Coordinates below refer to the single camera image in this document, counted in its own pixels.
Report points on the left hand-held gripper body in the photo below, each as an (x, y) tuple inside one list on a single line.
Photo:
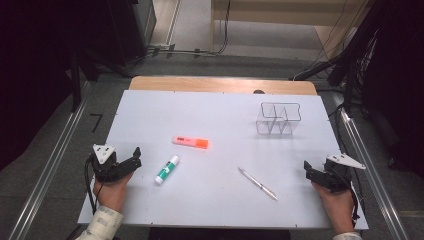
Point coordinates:
[(106, 168)]

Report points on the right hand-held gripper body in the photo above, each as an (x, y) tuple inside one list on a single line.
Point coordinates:
[(338, 176)]

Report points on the green and white glue stick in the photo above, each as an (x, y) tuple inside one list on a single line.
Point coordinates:
[(166, 170)]

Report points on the silver pen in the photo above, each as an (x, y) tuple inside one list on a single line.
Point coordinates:
[(257, 183)]

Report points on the orange highlighter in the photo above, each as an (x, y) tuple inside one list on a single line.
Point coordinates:
[(191, 142)]

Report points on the person's left hand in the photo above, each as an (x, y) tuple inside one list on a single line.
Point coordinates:
[(111, 195)]

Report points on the person's right hand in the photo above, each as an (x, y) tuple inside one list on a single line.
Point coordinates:
[(338, 208)]

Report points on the yellow floor tape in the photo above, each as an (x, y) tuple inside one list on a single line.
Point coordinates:
[(411, 213)]

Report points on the white board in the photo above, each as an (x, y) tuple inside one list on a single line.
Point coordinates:
[(213, 196)]

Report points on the black metal stand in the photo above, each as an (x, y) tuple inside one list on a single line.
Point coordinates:
[(76, 83)]

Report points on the black curtain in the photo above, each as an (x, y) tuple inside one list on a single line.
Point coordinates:
[(33, 83), (400, 83)]

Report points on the dark grey cabinet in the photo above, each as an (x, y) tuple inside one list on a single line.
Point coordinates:
[(136, 26)]

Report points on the wooden shelf unit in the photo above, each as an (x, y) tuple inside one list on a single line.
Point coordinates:
[(283, 13)]

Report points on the metal floor rail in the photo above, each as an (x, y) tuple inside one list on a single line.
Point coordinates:
[(370, 173), (50, 166)]

